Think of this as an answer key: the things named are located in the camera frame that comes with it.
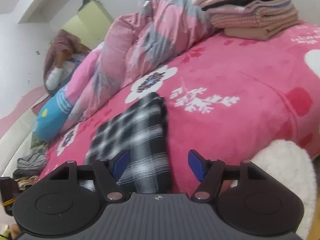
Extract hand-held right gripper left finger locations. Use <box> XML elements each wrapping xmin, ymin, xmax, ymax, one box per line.
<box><xmin>47</xmin><ymin>150</ymin><xmax>130</xmax><ymax>203</ymax></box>

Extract pink floral bed sheet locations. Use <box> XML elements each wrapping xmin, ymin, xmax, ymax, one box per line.
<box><xmin>37</xmin><ymin>19</ymin><xmax>320</xmax><ymax>195</ymax></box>

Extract pink white headboard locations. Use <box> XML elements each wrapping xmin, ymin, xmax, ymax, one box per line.
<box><xmin>0</xmin><ymin>85</ymin><xmax>49</xmax><ymax>178</ymax></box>

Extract white folded garment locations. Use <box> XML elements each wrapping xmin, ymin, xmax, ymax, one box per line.
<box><xmin>207</xmin><ymin>0</ymin><xmax>293</xmax><ymax>15</ymax></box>

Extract brown patterned cloth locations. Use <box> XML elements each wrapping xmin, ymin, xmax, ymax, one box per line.
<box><xmin>14</xmin><ymin>175</ymin><xmax>39</xmax><ymax>192</ymax></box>

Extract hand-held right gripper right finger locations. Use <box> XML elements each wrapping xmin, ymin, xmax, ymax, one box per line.
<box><xmin>188</xmin><ymin>149</ymin><xmax>273</xmax><ymax>203</ymax></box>

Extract black white plaid pants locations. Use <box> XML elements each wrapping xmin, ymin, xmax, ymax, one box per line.
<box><xmin>84</xmin><ymin>92</ymin><xmax>173</xmax><ymax>194</ymax></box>

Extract black folded garment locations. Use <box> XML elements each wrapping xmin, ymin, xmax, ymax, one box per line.
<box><xmin>201</xmin><ymin>0</ymin><xmax>287</xmax><ymax>12</ymax></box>

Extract grey crumpled garment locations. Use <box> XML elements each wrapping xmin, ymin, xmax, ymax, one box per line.
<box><xmin>12</xmin><ymin>152</ymin><xmax>48</xmax><ymax>180</ymax></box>

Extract blue striped plush cushion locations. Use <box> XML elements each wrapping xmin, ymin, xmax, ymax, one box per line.
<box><xmin>32</xmin><ymin>86</ymin><xmax>73</xmax><ymax>140</ymax></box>

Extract pink grey floral duvet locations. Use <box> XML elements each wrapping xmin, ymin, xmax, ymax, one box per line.
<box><xmin>61</xmin><ymin>0</ymin><xmax>220</xmax><ymax>130</ymax></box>

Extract white fluffy fabric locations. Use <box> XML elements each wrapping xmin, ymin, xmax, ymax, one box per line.
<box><xmin>229</xmin><ymin>139</ymin><xmax>317</xmax><ymax>240</ymax></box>

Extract beige folded cloth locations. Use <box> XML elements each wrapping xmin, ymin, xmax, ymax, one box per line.
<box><xmin>223</xmin><ymin>17</ymin><xmax>302</xmax><ymax>40</ymax></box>

